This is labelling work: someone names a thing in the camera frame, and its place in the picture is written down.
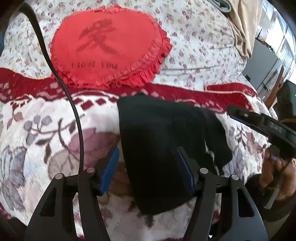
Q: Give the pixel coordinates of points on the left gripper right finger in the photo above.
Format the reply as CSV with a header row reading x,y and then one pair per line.
x,y
224,210

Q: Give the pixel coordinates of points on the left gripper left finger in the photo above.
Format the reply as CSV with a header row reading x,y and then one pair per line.
x,y
53,218

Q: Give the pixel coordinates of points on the black pants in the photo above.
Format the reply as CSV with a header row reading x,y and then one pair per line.
x,y
151,130

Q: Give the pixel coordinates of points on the right forearm sleeve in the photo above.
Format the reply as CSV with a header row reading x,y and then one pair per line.
x,y
279,221

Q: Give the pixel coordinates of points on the right hand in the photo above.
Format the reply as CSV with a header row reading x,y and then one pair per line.
x,y
286,170

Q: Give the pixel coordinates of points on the red white floral blanket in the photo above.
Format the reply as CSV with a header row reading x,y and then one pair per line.
x,y
39,139

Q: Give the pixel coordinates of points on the beige curtain cloth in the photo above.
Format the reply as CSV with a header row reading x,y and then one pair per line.
x,y
244,18

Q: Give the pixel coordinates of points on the red heart ruffled pillow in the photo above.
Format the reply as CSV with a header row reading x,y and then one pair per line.
x,y
109,48

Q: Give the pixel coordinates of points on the grey folded cloth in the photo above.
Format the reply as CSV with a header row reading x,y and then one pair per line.
x,y
222,5

